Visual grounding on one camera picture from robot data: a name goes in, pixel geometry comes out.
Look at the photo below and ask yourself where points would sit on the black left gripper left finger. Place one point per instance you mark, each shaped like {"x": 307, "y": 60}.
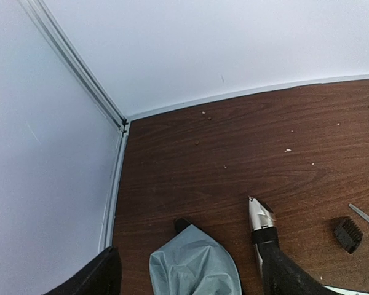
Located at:
{"x": 102, "y": 275}

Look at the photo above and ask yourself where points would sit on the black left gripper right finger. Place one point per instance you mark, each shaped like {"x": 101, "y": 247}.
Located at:
{"x": 280, "y": 275}

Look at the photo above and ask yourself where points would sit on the black silver hair clipper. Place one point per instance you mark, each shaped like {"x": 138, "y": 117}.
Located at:
{"x": 263, "y": 236}

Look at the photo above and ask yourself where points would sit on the grey drawstring pouch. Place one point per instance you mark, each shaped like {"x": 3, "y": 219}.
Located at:
{"x": 192, "y": 262}

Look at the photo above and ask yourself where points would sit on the black clipper guard comb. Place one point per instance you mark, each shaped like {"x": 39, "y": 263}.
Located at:
{"x": 348, "y": 234}

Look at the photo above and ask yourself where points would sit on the silver scissors upper pair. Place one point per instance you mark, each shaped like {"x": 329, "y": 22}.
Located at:
{"x": 359, "y": 212}

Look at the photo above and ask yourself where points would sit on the aluminium corner post left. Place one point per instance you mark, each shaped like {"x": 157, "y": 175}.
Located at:
{"x": 46, "y": 23}

